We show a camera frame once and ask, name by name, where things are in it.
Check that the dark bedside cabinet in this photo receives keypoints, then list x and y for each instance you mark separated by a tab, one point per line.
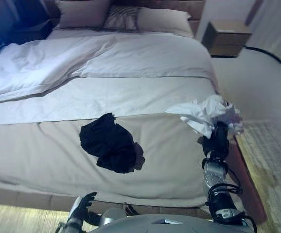
33	30

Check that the beige upholstered bed base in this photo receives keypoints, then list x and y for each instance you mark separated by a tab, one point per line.
33	196

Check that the brown tufted headboard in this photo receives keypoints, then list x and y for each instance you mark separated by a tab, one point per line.
196	12

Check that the textured white coverlet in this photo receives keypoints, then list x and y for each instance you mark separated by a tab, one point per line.
106	97

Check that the white garment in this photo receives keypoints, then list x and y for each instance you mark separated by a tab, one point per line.
203	111

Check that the black garment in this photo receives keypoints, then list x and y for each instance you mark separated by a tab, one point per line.
106	143

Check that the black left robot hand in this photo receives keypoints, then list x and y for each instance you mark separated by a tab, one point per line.
87	214

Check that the plain white pillow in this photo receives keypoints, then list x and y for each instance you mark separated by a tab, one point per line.
164	21

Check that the grey robot torso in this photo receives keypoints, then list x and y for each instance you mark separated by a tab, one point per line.
167	225

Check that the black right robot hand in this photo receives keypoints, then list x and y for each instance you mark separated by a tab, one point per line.
218	143

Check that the white pleated curtain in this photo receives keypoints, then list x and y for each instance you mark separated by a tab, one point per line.
276	24

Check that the grey patterned cushion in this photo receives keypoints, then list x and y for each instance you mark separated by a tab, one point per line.
121	19

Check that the plain grey pillow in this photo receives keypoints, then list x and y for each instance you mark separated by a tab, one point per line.
82	14

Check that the grey streaked area rug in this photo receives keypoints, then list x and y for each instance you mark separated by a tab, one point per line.
271	157

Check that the silver left robot leg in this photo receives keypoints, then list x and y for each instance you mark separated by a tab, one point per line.
113	214

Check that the brown two-drawer nightstand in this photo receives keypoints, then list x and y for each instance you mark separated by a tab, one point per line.
228	38

